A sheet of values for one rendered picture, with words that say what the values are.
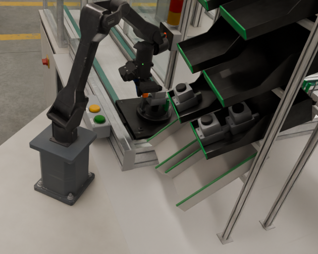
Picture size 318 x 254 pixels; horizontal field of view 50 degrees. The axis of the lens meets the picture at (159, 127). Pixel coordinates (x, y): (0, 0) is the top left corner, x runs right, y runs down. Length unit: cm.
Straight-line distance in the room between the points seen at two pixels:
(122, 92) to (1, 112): 161
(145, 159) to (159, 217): 23
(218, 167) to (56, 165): 47
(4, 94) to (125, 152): 214
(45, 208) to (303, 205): 89
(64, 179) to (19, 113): 193
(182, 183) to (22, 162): 58
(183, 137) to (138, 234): 33
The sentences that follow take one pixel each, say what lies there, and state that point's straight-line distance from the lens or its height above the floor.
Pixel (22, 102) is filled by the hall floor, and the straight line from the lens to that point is 310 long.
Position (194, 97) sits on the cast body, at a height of 124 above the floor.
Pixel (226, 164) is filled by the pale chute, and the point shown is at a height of 111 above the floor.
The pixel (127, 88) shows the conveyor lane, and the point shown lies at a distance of 159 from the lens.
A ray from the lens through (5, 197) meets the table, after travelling 120.
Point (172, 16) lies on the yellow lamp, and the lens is 139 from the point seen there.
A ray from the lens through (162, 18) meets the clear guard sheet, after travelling 158.
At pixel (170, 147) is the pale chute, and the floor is 103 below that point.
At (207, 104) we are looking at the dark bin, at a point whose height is 123.
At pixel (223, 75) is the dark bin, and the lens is 87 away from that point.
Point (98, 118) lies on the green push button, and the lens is 130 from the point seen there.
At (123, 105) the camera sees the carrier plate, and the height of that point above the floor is 97.
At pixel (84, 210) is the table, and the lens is 114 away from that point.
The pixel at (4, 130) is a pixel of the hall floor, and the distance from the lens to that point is 282.
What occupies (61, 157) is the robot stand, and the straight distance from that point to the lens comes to 102.
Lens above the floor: 176
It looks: 37 degrees down
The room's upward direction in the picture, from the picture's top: 11 degrees clockwise
